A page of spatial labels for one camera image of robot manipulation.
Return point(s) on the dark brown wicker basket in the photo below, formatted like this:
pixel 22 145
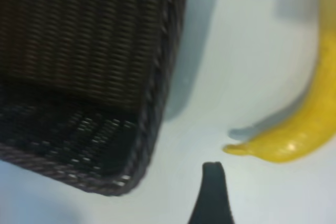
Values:
pixel 78 64

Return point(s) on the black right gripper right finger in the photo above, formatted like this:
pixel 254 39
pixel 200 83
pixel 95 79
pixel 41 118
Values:
pixel 219 203

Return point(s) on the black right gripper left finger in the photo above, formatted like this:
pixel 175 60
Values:
pixel 203 203

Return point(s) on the yellow banana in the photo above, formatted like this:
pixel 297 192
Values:
pixel 302 134

